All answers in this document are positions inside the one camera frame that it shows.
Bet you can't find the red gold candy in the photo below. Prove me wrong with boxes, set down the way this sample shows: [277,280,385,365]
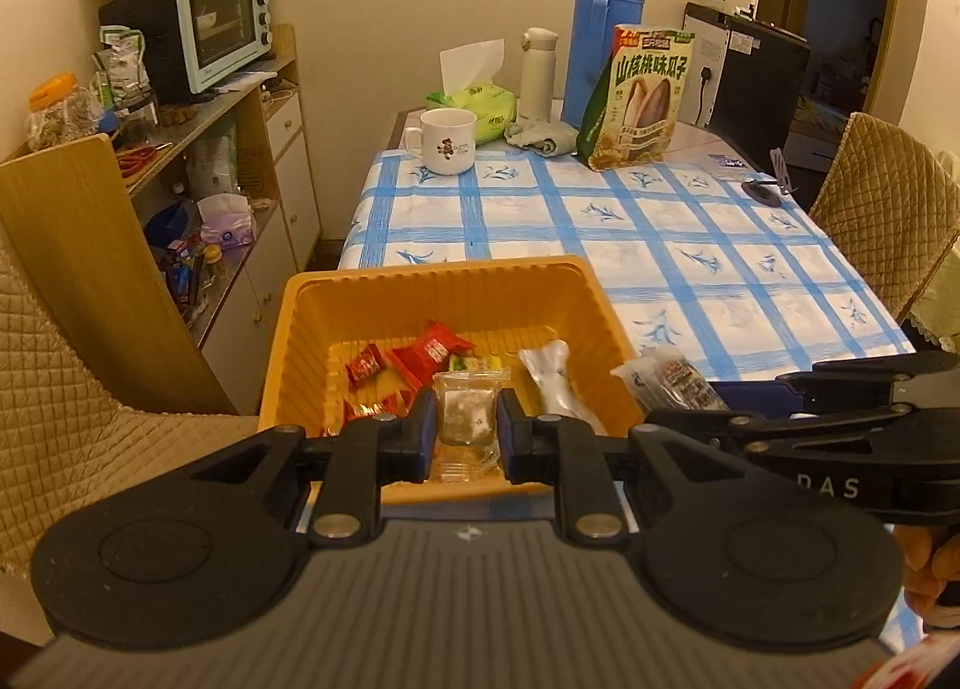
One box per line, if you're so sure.
[322,393,410,437]

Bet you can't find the light blue toaster oven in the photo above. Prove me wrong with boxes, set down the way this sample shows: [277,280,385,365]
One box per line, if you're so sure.
[174,0,276,96]

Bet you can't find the plastic jar orange lid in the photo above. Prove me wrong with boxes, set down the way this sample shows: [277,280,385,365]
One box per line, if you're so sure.
[28,74,102,151]

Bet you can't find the silver foil snack packet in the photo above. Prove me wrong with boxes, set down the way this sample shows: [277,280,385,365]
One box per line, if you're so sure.
[517,340,608,435]

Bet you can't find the red handled scissors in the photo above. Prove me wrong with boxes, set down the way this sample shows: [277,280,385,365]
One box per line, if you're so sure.
[116,143,173,176]

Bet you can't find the green sunflower seed bag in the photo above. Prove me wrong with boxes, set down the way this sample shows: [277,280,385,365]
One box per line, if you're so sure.
[576,23,697,172]

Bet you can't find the black power plug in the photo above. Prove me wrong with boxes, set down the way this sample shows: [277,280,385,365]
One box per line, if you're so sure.
[697,62,719,127]

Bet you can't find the red packet white print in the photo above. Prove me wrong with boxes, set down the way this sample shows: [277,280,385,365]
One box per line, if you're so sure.
[390,320,477,390]

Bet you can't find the grey phone stand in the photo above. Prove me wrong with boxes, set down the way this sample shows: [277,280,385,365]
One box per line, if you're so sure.
[741,147,796,204]

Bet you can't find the yellow plastic tray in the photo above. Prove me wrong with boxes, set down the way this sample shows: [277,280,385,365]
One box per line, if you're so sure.
[257,255,647,506]

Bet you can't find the wooden shelf cabinet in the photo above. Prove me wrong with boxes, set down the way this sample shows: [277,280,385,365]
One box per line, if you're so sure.
[0,23,323,414]

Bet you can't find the white mug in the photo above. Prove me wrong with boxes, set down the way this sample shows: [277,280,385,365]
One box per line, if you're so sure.
[403,107,479,178]

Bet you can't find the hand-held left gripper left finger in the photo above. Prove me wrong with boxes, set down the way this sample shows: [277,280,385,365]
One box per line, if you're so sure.
[97,387,437,546]

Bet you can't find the black cabinet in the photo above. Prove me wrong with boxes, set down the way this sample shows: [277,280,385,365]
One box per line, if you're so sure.
[681,2,813,172]

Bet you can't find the white insulated flask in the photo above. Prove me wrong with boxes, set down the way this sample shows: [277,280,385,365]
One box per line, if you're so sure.
[517,27,560,124]

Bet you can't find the blue thermos jug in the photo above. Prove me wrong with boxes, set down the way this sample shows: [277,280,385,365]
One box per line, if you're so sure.
[561,0,647,131]

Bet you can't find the blue checked tablecloth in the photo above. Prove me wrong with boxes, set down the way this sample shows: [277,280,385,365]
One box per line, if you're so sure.
[337,150,920,390]

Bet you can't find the purple white bag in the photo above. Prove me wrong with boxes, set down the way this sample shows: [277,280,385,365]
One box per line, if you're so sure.
[196,192,258,251]

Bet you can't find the green tissue pack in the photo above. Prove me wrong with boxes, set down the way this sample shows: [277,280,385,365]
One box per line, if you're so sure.
[426,38,520,146]

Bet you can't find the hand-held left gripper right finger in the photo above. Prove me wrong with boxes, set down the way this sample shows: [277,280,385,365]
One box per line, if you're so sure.
[497,387,826,546]

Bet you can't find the person's right hand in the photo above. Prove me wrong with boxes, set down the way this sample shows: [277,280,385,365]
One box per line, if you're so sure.
[896,524,960,634]

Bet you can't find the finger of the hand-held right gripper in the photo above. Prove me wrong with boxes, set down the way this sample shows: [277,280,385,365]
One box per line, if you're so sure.
[709,350,960,411]
[645,400,960,469]

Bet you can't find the grey snack packet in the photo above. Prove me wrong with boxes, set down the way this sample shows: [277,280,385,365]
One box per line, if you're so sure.
[611,350,730,414]

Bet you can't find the green white packets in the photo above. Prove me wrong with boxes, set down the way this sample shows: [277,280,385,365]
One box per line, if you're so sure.
[91,27,155,112]

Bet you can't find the small red candy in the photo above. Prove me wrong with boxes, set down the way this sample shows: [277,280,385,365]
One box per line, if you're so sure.
[345,345,386,388]

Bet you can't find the grey cloth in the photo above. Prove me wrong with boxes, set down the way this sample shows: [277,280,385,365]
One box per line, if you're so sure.
[504,117,580,157]

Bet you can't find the clear packet brown snack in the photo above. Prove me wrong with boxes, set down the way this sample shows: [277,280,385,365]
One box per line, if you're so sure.
[433,370,512,481]

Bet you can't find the blue bowl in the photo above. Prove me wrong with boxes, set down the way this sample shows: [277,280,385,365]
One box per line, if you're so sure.
[144,200,200,247]

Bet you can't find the quilted cover chair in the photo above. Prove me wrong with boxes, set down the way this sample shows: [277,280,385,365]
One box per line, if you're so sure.
[808,111,960,352]
[0,239,263,577]

